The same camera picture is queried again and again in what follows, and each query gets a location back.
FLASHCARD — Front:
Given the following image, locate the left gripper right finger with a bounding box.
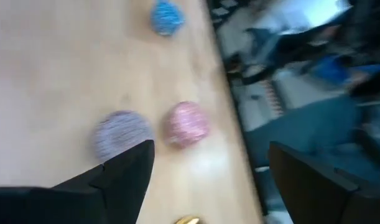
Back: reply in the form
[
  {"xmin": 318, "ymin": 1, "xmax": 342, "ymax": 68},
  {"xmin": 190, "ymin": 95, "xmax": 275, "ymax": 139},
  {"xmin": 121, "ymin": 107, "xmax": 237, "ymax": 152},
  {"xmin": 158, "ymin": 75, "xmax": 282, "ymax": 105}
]
[{"xmin": 268, "ymin": 141, "xmax": 360, "ymax": 224}]

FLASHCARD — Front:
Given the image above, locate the person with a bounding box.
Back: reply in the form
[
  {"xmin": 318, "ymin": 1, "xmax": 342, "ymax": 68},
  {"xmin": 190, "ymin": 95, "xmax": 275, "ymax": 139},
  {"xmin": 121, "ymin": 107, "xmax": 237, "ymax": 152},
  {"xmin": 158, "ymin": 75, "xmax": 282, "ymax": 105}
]
[{"xmin": 245, "ymin": 95, "xmax": 364, "ymax": 187}]

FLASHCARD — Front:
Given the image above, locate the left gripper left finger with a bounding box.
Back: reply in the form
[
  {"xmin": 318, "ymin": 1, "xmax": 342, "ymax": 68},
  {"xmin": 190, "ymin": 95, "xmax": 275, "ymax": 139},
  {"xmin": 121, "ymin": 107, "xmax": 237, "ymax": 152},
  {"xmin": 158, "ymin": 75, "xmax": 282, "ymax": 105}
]
[{"xmin": 90, "ymin": 140, "xmax": 155, "ymax": 224}]

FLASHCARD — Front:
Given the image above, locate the blue patterned candle tin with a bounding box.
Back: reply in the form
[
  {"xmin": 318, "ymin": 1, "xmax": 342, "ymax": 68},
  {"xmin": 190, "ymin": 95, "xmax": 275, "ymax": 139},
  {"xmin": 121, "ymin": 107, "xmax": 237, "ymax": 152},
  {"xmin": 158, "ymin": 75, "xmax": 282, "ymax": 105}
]
[{"xmin": 150, "ymin": 0, "xmax": 186, "ymax": 37}]

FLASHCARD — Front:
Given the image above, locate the pink ball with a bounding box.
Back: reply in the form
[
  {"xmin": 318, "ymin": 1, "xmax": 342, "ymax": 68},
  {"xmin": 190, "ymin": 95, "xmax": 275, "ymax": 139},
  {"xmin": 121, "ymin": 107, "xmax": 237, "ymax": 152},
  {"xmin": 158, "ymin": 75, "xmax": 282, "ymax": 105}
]
[{"xmin": 163, "ymin": 101, "xmax": 211, "ymax": 149}]

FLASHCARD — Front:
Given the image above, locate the tallest gold candlestick holder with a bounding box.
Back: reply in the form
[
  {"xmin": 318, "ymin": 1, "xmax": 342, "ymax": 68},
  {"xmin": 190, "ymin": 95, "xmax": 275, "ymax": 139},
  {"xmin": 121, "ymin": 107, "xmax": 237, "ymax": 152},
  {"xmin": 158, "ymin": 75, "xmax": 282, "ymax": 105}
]
[{"xmin": 174, "ymin": 215, "xmax": 201, "ymax": 224}]

